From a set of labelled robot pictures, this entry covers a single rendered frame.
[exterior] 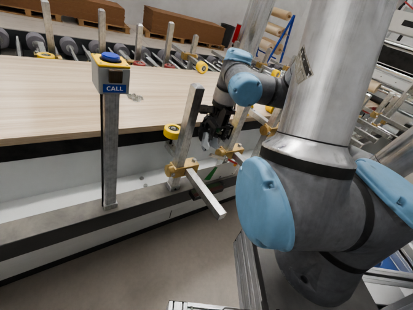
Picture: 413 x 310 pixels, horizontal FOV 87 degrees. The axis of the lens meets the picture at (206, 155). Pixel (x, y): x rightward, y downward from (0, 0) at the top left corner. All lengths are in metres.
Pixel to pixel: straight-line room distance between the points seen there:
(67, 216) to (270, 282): 0.67
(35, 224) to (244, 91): 0.74
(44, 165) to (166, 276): 0.95
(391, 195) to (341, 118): 0.12
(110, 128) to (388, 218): 0.60
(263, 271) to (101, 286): 1.17
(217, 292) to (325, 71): 1.44
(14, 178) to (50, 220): 0.22
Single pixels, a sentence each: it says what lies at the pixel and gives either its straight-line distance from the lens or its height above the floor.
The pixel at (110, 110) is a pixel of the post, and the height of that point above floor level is 1.10.
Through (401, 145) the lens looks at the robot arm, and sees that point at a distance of 0.63.
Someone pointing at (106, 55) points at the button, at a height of 1.23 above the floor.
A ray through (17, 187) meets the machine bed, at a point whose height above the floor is 0.68.
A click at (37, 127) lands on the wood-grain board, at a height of 0.90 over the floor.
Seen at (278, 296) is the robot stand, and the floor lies 1.04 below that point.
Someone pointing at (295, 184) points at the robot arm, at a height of 1.26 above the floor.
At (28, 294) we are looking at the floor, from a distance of 1.57.
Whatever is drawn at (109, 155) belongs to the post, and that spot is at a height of 0.95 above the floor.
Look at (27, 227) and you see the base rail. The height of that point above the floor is 0.70.
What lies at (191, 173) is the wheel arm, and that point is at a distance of 0.87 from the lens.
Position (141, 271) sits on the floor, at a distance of 1.53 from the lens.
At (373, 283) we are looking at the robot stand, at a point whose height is 0.95.
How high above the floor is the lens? 1.40
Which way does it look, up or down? 35 degrees down
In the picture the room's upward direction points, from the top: 19 degrees clockwise
